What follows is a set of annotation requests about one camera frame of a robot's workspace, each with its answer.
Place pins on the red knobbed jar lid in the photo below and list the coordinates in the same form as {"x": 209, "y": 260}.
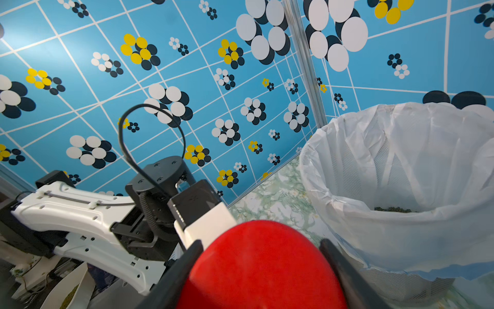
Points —
{"x": 262, "y": 264}

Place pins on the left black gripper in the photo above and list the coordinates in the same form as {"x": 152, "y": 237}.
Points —
{"x": 147, "y": 232}

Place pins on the grey trash bin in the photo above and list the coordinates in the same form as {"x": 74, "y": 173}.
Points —
{"x": 406, "y": 290}

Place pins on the mung beans pile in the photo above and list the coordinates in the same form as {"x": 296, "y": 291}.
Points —
{"x": 393, "y": 209}

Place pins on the white bowl outside enclosure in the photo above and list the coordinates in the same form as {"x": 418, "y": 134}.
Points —
{"x": 73, "y": 291}

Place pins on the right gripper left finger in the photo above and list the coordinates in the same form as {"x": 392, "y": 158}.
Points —
{"x": 166, "y": 294}

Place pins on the left aluminium corner post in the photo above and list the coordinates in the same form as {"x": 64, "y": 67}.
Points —
{"x": 293, "y": 15}

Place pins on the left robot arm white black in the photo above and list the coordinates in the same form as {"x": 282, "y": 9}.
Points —
{"x": 60, "y": 220}

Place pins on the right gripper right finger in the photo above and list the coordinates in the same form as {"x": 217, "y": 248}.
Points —
{"x": 358, "y": 293}

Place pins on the white plastic bin liner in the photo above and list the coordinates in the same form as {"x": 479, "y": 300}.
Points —
{"x": 434, "y": 159}

